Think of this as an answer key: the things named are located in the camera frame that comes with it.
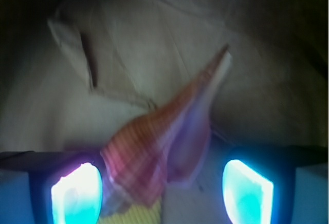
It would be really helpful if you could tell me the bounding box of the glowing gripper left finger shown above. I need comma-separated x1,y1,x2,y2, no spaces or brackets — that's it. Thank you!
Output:
1,151,103,223

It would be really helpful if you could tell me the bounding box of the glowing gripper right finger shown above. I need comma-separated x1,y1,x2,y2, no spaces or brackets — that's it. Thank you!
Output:
222,145,328,223

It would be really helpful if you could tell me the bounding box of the orange spiral sea shell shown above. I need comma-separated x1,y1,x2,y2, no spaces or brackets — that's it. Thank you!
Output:
100,45,231,216

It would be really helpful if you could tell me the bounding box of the brown paper bag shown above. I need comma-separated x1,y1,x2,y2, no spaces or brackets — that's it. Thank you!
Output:
0,0,329,158

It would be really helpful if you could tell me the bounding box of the yellow microfiber cloth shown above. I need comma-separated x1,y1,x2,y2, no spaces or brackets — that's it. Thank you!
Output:
98,197,162,223

